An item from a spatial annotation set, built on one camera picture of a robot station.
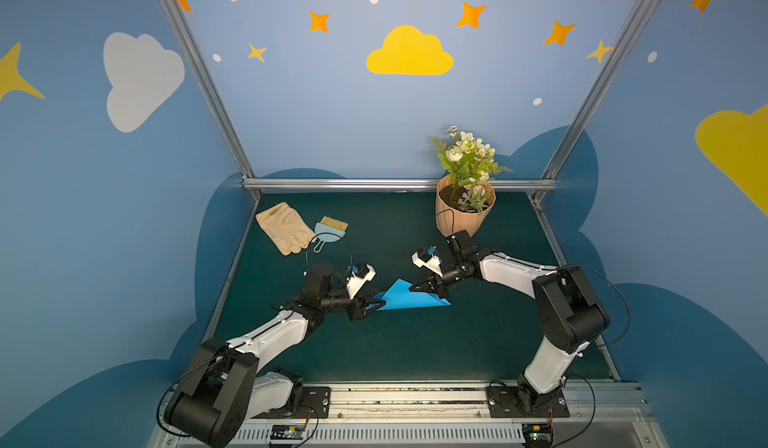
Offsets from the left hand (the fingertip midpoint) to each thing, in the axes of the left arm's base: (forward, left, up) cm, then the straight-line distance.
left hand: (381, 292), depth 82 cm
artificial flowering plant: (+35, -26, +18) cm, 47 cm away
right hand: (+4, -10, -2) cm, 11 cm away
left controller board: (-32, +22, -12) cm, 41 cm away
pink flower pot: (+28, -25, +5) cm, 38 cm away
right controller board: (-31, -40, -13) cm, 52 cm away
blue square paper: (0, -6, -2) cm, 6 cm away
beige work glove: (+31, +37, -12) cm, 50 cm away
